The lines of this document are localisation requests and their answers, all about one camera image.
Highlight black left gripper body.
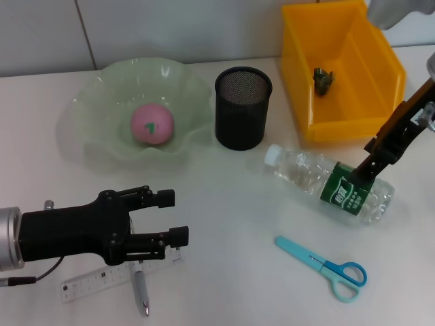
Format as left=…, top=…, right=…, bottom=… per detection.
left=20, top=189, right=134, bottom=267

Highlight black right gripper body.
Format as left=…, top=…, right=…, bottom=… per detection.
left=364, top=76, right=435, bottom=166

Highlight clear bottle with green label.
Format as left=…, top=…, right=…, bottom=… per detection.
left=264, top=143, right=396, bottom=227

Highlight pink peach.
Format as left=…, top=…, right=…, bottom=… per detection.
left=130, top=103, right=176, bottom=147

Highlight green plastic wrapper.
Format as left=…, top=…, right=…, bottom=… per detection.
left=313, top=66, right=337, bottom=96

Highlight blue scissors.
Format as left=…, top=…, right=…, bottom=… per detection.
left=275, top=236, right=368, bottom=303

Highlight transparent plastic ruler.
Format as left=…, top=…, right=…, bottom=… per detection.
left=60, top=249, right=185, bottom=304

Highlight silver ballpoint pen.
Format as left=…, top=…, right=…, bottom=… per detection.
left=130, top=261, right=151, bottom=317

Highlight green glass fruit plate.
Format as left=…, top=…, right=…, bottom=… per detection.
left=55, top=57, right=213, bottom=173

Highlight yellow plastic storage bin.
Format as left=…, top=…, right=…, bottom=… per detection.
left=280, top=0, right=407, bottom=143

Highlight black mesh cup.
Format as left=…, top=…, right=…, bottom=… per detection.
left=213, top=66, right=274, bottom=151

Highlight right gripper cable with connector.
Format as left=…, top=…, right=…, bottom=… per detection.
left=415, top=103, right=435, bottom=132

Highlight gripper cable with connector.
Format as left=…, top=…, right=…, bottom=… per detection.
left=415, top=103, right=435, bottom=132
left=0, top=199, right=66, bottom=288

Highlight left gripper cable with connector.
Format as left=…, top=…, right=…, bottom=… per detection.
left=0, top=199, right=66, bottom=288

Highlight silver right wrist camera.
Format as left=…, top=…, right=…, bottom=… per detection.
left=368, top=0, right=435, bottom=31

